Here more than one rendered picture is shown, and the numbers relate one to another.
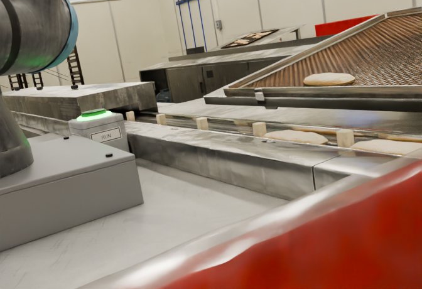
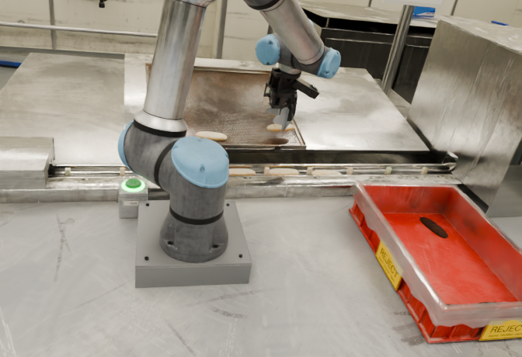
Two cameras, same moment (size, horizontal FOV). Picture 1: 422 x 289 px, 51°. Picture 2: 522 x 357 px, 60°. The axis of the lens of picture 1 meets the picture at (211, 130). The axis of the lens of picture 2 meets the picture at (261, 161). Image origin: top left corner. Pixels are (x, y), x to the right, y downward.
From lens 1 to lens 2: 120 cm
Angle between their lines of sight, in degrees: 73
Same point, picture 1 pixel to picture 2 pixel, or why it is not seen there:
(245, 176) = (252, 194)
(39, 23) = not seen: hidden behind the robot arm
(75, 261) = (269, 241)
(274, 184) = (267, 194)
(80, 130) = (144, 197)
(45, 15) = not seen: hidden behind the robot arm
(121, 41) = not seen: outside the picture
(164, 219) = (256, 219)
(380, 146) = (281, 171)
